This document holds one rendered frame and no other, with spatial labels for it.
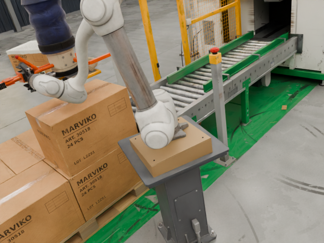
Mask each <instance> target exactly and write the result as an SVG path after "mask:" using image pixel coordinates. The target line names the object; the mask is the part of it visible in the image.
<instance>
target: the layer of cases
mask: <svg viewBox="0 0 324 243"><path fill-rule="evenodd" d="M140 180H141V178H140V177H139V175H138V174H137V172H136V171H135V169H134V168H133V166H132V165H131V163H130V162H129V160H128V159H127V157H126V156H125V154H124V152H123V151H122V149H121V148H120V147H118V148H116V149H115V150H113V151H112V152H110V153H109V154H107V155H106V156H104V157H103V158H101V159H99V160H98V161H96V162H95V163H93V164H92V165H90V166H88V167H87V168H85V169H84V170H82V171H81V172H79V173H78V174H76V175H74V176H73V177H70V176H69V175H67V174H66V173H65V172H63V171H62V170H61V169H59V168H58V167H57V166H55V165H54V164H53V163H52V162H50V161H49V160H48V159H46V158H45V156H44V154H43V152H42V150H41V147H40V145H39V143H38V141H37V138H36V136H35V134H34V132H33V130H32V128H31V129H29V130H27V131H25V132H23V133H21V134H19V135H17V136H15V137H13V138H11V139H9V140H7V141H5V142H3V143H1V144H0V243H60V242H61V241H62V240H64V239H65V238H66V237H67V236H69V235H70V234H71V233H73V232H74V231H75V230H76V229H78V228H79V227H80V226H82V225H83V224H84V223H86V222H87V221H88V220H90V219H91V218H92V217H94V216H95V215H96V214H98V213H99V212H100V211H101V210H103V209H104V208H105V207H107V206H108V205H109V204H111V203H112V202H113V201H115V200H116V199H117V198H118V197H120V196H121V195H123V194H124V193H125V192H126V191H127V190H129V189H130V188H131V187H133V186H134V185H135V184H137V183H138V182H139V181H140ZM85 221H86V222H85Z"/></svg>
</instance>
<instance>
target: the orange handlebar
mask: <svg viewBox="0 0 324 243"><path fill-rule="evenodd" d="M75 56H76V53H75ZM110 56H111V55H110V53H107V54H104V55H102V56H99V57H97V58H95V59H92V60H90V61H88V65H91V64H93V63H96V62H98V61H100V60H103V59H105V58H108V57H110ZM73 60H74V62H77V57H76V58H75V57H74V58H73ZM53 67H54V64H50V63H48V64H46V65H43V66H40V67H38V68H39V69H37V70H34V71H35V73H36V74H37V73H40V72H42V71H45V70H47V69H50V68H53ZM20 80H22V78H21V76H20V77H19V76H18V75H17V76H14V77H12V78H11V77H9V78H6V79H4V80H2V81H1V82H0V83H3V82H5V84H6V86H7V87H8V86H10V85H13V84H15V82H17V81H20Z"/></svg>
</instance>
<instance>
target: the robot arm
mask: <svg viewBox="0 0 324 243"><path fill-rule="evenodd" d="M122 2H123V0H81V2H80V10H81V14H82V16H83V20H82V22H81V24H80V26H79V29H78V31H77V34H76V38H75V49H76V57H77V64H78V74H77V76H76V77H74V78H69V79H68V80H65V81H61V80H59V79H57V78H55V77H52V76H48V75H41V74H32V73H31V72H30V70H31V68H29V67H28V66H27V65H26V64H25V63H23V62H21V63H19V65H18V66H16V68H18V69H22V71H23V72H24V73H25V75H26V77H27V82H28V83H27V84H24V85H23V86H24V87H26V88H28V90H31V91H30V92H31V93H32V92H36V91H37V92H39V93H40V94H42V95H45V96H48V97H54V98H57V99H60V100H62V101H64V102H68V103H72V104H80V103H83V102H84V101H85V100H86V98H87V92H86V90H85V88H84V84H85V82H86V80H87V77H88V72H89V67H88V41H89V39H90V37H91V36H92V35H93V34H94V33H96V34H97V35H99V36H102V38H103V40H104V42H105V44H106V46H107V48H108V51H109V53H110V55H111V57H112V59H113V61H114V63H115V65H116V67H117V69H118V71H119V73H120V75H121V77H122V79H123V81H124V83H125V85H126V87H127V89H128V91H129V93H130V95H131V97H132V99H133V101H134V103H135V105H136V107H137V109H136V112H135V119H136V121H137V124H138V128H139V130H140V133H141V138H142V140H143V142H144V143H145V144H146V145H147V146H148V147H149V148H151V149H161V148H163V147H165V146H167V145H168V144H169V143H170V142H171V141H173V140H176V139H179V138H183V137H186V133H185V132H183V129H185V128H187V127H188V126H189V124H188V123H187V122H183V123H178V120H177V114H176V109H175V106H174V102H173V100H172V98H171V96H170V95H169V94H168V93H167V92H166V91H165V90H163V89H156V90H152V89H151V87H150V85H149V82H148V80H147V78H146V76H145V73H144V71H143V69H142V67H141V65H140V63H139V61H138V59H137V56H136V54H135V52H134V50H133V47H132V45H131V43H130V41H129V39H128V36H127V34H126V32H125V30H124V28H123V25H124V19H123V16H122V12H121V8H120V5H121V3H122Z"/></svg>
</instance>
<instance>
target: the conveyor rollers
mask: <svg viewBox="0 0 324 243"><path fill-rule="evenodd" d="M268 43H270V41H257V40H248V41H246V42H244V43H242V44H241V45H239V46H237V47H235V48H233V49H232V50H230V51H228V52H226V53H225V54H223V55H222V56H221V58H222V62H221V67H222V72H223V71H225V70H226V69H228V68H230V67H231V66H233V65H235V64H236V63H238V62H239V61H241V60H243V59H244V58H246V57H247V56H249V55H250V54H252V53H254V52H255V51H257V50H259V49H260V48H262V47H263V46H265V45H267V44H268ZM211 78H212V74H211V64H210V62H209V63H207V64H205V65H204V66H202V67H200V68H198V69H197V70H195V71H193V72H191V73H190V74H188V75H186V76H184V77H182V78H180V79H179V80H177V81H175V82H173V83H172V84H168V83H166V87H165V86H161V87H160V89H163V90H165V91H166V92H167V93H168V94H169V95H170V96H171V98H172V99H173V102H174V105H175V110H176V113H177V112H179V111H180V110H182V108H185V107H186V106H188V105H189V104H191V103H192V102H194V101H195V100H197V99H198V98H200V97H201V96H203V95H204V94H206V93H204V91H203V84H204V83H205V82H207V81H209V80H210V79H211ZM136 109H137V107H134V106H132V110H133V112H136Z"/></svg>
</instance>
